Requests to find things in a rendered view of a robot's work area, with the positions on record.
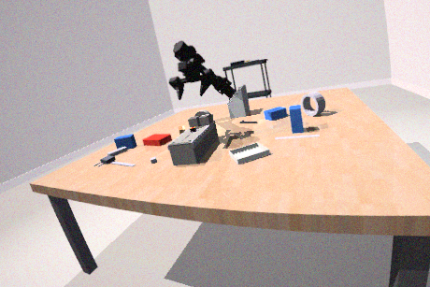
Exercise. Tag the blue rectangular block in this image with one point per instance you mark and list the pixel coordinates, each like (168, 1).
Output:
(275, 113)
(296, 119)
(128, 141)

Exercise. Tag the red block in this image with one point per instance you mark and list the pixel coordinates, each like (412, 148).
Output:
(157, 140)

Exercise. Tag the grey ring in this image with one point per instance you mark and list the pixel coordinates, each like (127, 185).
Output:
(319, 101)

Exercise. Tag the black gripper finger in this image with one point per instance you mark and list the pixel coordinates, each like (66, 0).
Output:
(205, 83)
(178, 88)

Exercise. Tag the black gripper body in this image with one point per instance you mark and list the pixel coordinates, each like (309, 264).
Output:
(192, 77)

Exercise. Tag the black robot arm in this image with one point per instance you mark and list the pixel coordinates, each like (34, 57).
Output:
(188, 59)

